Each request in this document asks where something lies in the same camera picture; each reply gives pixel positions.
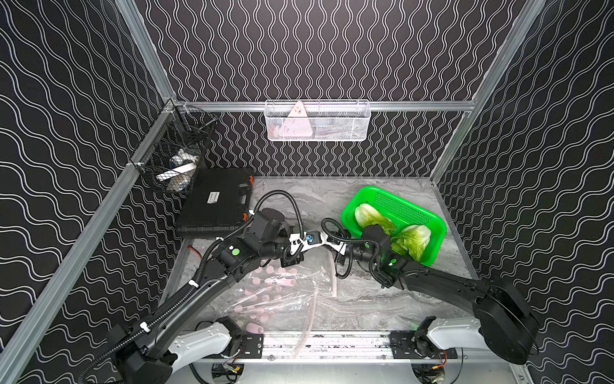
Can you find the chinese cabbage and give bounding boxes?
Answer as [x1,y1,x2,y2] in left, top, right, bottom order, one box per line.
[391,225,432,262]
[354,203,397,235]

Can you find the zip-top bag with cabbage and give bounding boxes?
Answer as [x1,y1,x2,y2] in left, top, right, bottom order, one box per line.
[212,265,337,319]
[229,299,318,359]
[244,248,338,307]

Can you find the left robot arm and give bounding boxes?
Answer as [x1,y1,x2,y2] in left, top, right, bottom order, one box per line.
[77,190,307,383]

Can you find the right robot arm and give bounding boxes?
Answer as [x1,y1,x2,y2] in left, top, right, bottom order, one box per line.
[307,225,540,365]

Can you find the green perforated plastic basket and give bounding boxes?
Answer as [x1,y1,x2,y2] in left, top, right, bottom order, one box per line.
[341,187,447,267]

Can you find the black tool case orange latches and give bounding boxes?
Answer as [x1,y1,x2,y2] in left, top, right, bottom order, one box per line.
[175,168,254,238]

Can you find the pink triangular card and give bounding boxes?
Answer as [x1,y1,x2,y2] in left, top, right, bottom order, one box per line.
[278,101,313,139]

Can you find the white items in black basket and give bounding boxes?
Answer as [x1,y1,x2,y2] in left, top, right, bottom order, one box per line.
[155,149,200,192]

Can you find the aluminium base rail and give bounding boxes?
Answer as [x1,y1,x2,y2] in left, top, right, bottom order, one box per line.
[210,328,521,363]

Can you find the white wire wall basket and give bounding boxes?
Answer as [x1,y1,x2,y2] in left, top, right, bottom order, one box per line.
[263,99,372,142]

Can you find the black wire wall basket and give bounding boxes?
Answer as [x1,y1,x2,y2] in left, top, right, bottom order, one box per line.
[130,99,221,197]

